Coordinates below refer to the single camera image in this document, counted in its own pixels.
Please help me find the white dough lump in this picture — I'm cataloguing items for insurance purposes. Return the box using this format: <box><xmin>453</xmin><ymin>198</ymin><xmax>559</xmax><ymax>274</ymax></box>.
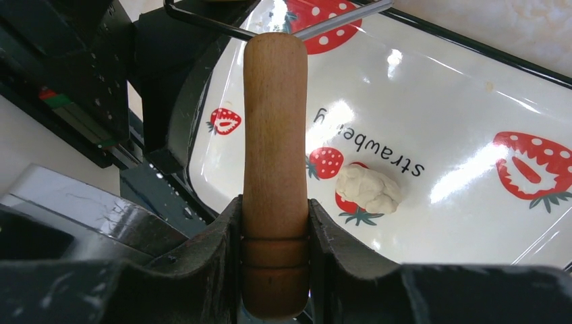
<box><xmin>335</xmin><ymin>164</ymin><xmax>403</xmax><ymax>214</ymax></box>

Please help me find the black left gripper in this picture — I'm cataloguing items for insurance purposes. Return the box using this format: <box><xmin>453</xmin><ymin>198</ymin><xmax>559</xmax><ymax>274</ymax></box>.
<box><xmin>1</xmin><ymin>1</ymin><xmax>257</xmax><ymax>174</ymax></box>

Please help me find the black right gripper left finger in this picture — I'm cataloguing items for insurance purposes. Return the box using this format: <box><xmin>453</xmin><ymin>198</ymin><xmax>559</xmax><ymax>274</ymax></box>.
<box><xmin>1</xmin><ymin>196</ymin><xmax>242</xmax><ymax>323</ymax></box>

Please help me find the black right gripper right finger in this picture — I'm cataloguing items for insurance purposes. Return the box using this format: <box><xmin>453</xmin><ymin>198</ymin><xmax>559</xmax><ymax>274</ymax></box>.
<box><xmin>309</xmin><ymin>199</ymin><xmax>571</xmax><ymax>323</ymax></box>

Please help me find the wooden dough roller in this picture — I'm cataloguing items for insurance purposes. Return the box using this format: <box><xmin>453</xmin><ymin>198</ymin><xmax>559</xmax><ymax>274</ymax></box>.
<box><xmin>163</xmin><ymin>0</ymin><xmax>394</xmax><ymax>322</ymax></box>

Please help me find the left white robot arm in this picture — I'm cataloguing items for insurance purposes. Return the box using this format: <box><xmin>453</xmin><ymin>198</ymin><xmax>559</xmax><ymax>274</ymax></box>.
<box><xmin>1</xmin><ymin>1</ymin><xmax>256</xmax><ymax>260</ymax></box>

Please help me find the strawberry print rectangular tray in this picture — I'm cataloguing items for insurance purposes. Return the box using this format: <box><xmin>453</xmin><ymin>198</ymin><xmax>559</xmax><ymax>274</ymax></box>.
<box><xmin>188</xmin><ymin>1</ymin><xmax>571</xmax><ymax>269</ymax></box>

